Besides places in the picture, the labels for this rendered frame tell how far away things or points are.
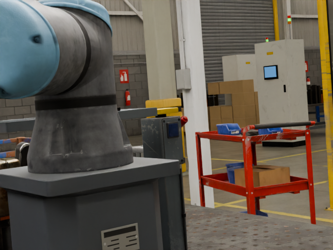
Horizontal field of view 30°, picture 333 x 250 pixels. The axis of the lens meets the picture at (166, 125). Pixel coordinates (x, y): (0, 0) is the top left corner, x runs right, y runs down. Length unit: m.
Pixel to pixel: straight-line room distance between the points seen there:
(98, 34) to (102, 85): 0.07
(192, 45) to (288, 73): 6.26
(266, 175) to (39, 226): 3.04
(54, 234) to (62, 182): 0.08
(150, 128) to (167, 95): 7.38
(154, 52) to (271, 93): 3.79
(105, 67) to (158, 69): 7.87
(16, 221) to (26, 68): 0.28
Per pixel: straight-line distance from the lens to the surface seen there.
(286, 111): 11.77
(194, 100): 5.57
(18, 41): 0.71
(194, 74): 5.58
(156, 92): 8.79
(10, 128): 1.11
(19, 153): 1.42
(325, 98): 5.88
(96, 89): 0.85
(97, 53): 0.84
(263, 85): 12.12
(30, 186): 0.82
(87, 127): 0.84
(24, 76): 0.72
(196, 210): 2.60
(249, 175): 3.70
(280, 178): 3.89
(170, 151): 1.41
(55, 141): 0.85
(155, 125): 1.40
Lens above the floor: 1.20
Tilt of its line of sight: 3 degrees down
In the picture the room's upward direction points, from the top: 4 degrees counter-clockwise
